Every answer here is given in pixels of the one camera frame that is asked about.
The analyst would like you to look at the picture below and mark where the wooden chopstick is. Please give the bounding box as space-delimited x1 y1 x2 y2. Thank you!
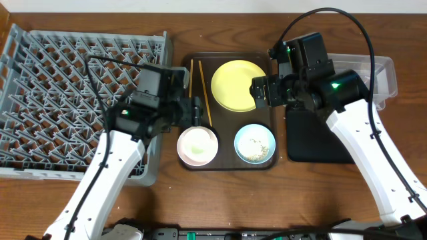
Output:
188 59 193 98
198 60 213 127

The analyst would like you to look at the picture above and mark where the clear plastic waste bin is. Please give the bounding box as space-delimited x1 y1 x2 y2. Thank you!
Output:
328 53 398 111

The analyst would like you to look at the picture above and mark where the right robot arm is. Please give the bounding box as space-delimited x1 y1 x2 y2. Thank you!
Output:
250 33 426 239

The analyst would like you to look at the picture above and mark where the yellow round plate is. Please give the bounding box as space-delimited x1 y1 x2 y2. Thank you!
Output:
211 60 266 112

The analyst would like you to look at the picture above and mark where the light blue bowl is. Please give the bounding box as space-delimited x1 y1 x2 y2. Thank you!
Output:
234 124 276 165

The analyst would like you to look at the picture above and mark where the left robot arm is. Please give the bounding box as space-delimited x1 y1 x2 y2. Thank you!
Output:
42 63 201 239

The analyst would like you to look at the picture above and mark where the grey plastic dishwasher rack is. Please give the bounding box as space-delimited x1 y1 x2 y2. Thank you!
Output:
1 25 173 181

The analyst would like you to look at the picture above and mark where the black rectangular waste tray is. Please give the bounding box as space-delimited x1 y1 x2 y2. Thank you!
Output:
286 107 354 164

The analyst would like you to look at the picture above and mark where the dark brown serving tray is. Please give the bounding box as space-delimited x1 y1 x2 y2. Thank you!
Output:
179 51 278 171

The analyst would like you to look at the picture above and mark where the white pink round bowl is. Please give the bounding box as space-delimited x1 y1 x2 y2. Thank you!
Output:
177 126 219 167

